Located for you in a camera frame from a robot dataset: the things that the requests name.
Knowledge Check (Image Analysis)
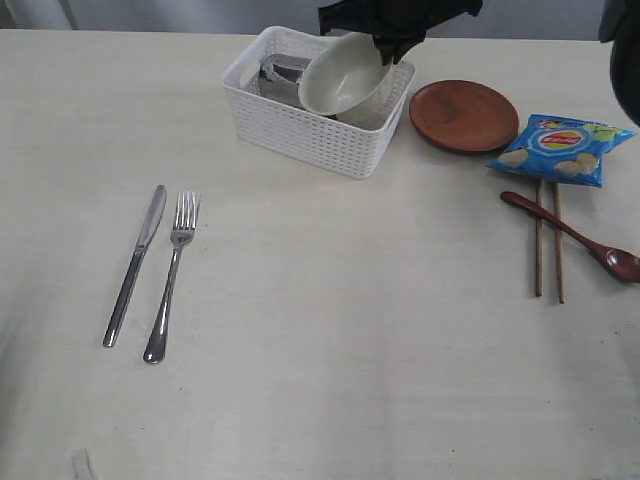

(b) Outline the blue chips bag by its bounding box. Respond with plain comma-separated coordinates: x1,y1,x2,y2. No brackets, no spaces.
489,114,635,188

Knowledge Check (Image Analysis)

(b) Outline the white perforated plastic basket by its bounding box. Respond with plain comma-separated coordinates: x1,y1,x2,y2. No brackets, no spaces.
222,26,415,179

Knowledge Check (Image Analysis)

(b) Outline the brown wooden plate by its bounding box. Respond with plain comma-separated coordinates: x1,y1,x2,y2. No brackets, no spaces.
408,79,520,155

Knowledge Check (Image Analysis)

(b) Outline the silver table knife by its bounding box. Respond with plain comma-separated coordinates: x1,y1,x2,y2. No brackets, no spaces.
102,185,166,348

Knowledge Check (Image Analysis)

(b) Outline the speckled ceramic bowl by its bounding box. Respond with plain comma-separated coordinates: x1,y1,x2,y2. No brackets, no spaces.
298,33,393,125

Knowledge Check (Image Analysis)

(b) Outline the silver metal fork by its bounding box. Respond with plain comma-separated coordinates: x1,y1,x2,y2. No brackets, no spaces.
143,191,200,364

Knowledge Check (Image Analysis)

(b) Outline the shiny steel cup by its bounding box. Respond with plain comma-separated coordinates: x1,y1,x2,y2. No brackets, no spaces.
258,53,311,109

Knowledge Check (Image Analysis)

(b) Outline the dark wooden spoon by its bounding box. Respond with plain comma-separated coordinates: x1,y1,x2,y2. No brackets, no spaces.
500,191,639,284

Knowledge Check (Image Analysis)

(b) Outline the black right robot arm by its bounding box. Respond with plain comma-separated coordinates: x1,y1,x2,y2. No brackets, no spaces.
318,0,639,123

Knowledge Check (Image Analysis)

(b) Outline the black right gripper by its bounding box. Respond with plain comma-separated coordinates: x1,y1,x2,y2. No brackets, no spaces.
318,0,483,65

